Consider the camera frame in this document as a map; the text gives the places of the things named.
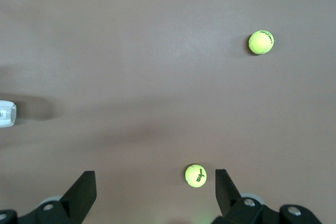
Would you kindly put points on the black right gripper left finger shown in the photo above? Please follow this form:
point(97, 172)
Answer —
point(78, 197)

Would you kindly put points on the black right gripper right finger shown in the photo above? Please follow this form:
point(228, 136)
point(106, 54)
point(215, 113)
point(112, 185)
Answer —
point(228, 200)

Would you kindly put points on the clear Wilson tennis ball can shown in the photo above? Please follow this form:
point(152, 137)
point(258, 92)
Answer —
point(6, 113)

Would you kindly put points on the yellow tennis ball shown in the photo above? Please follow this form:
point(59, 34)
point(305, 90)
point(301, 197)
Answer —
point(261, 41)
point(195, 175)

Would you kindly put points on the brown table cover cloth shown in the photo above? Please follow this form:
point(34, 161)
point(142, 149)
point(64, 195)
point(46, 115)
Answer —
point(131, 51)

